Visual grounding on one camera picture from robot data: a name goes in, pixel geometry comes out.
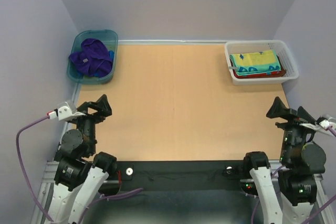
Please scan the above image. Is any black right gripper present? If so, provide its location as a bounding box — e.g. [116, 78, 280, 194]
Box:
[266, 94, 319, 163]

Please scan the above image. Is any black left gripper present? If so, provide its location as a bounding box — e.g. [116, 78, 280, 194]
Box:
[71, 93, 112, 153]

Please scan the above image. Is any red towel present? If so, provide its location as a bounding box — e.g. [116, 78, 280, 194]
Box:
[233, 70, 286, 79]

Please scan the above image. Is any blue towel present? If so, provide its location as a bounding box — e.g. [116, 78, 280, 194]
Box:
[229, 50, 281, 75]

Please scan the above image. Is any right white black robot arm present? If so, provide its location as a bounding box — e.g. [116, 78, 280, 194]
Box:
[241, 97, 327, 223]

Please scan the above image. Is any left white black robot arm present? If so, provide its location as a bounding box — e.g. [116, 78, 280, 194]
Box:
[48, 94, 117, 223]

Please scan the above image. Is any purple towel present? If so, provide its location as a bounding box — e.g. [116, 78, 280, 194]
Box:
[69, 38, 113, 78]

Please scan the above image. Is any white plastic mesh basket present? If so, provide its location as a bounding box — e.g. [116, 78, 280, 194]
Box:
[225, 40, 299, 86]

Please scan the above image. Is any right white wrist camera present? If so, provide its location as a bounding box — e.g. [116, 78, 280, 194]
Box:
[300, 114, 335, 135]

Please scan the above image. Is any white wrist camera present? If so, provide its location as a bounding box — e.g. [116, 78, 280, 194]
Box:
[300, 114, 335, 135]
[47, 100, 85, 121]

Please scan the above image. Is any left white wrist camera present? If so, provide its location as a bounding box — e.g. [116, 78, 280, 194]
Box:
[47, 100, 85, 121]

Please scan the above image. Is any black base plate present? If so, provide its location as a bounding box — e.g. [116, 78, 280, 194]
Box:
[117, 161, 253, 191]

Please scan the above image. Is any aluminium rail frame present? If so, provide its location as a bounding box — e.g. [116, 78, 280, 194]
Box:
[30, 40, 336, 224]

